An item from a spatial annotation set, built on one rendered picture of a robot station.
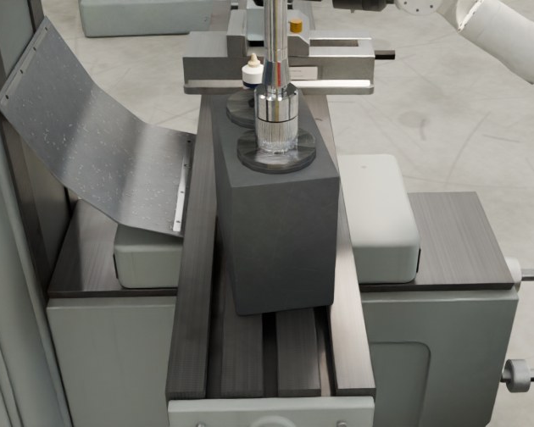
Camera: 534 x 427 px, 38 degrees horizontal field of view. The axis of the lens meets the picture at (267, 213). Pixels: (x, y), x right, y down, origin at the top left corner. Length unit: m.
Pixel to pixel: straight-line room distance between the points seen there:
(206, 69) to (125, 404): 0.63
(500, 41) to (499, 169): 2.01
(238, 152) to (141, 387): 0.68
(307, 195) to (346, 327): 0.18
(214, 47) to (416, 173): 1.68
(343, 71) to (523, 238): 1.46
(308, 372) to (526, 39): 0.54
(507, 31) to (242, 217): 0.47
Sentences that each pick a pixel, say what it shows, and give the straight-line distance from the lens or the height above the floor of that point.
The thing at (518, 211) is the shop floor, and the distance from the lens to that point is 2.87.
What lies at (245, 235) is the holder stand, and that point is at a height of 1.07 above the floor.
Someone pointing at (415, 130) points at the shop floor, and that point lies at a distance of 3.29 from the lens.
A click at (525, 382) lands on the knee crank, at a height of 0.54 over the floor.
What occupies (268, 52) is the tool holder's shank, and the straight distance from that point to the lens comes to 0.81.
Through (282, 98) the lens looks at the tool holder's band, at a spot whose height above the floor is 1.22.
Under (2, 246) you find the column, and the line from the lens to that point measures 1.22.
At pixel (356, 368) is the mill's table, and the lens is 0.88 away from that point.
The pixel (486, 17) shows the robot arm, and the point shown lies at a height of 1.20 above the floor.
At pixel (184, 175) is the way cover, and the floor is 0.88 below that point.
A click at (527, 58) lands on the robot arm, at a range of 1.11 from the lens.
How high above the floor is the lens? 1.59
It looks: 35 degrees down
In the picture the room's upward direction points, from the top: 1 degrees counter-clockwise
